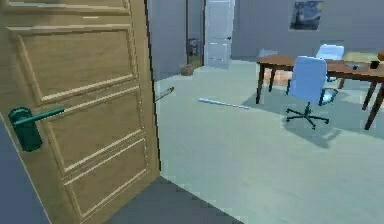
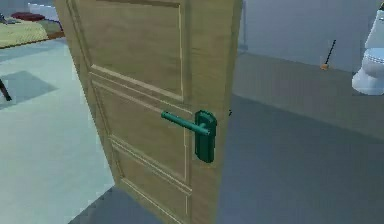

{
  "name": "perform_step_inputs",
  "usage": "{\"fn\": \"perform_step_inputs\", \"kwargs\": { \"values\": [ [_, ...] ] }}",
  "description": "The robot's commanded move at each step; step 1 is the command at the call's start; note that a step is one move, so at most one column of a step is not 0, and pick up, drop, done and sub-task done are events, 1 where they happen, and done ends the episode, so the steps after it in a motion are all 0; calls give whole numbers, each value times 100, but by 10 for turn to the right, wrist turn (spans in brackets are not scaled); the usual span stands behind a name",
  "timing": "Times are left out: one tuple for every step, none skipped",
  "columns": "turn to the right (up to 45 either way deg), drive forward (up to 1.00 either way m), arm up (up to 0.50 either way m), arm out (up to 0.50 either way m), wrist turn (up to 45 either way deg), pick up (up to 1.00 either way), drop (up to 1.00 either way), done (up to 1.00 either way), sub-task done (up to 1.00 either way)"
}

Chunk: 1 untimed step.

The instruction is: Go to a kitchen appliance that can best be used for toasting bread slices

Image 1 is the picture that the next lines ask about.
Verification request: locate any pale blue office chair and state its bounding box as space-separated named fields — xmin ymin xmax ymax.
xmin=315 ymin=43 xmax=346 ymax=83
xmin=285 ymin=55 xmax=339 ymax=130

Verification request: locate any brown wooden room door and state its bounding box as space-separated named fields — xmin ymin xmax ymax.
xmin=0 ymin=0 xmax=162 ymax=224

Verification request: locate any brown-tipped door handle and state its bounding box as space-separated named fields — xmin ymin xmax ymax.
xmin=154 ymin=86 xmax=176 ymax=102

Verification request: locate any small brown box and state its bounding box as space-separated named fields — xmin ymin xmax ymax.
xmin=180 ymin=64 xmax=196 ymax=77

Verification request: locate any blue framed wall picture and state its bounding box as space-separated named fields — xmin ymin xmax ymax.
xmin=289 ymin=0 xmax=325 ymax=32

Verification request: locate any brown wooden table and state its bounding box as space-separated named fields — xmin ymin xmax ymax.
xmin=255 ymin=54 xmax=384 ymax=131

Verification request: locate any pale baseball bat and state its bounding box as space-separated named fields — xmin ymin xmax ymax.
xmin=197 ymin=97 xmax=251 ymax=111

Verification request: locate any dark green door handle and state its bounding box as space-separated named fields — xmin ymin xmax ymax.
xmin=7 ymin=106 xmax=66 ymax=153

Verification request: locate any white room door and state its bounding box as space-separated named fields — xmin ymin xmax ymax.
xmin=203 ymin=0 xmax=236 ymax=68

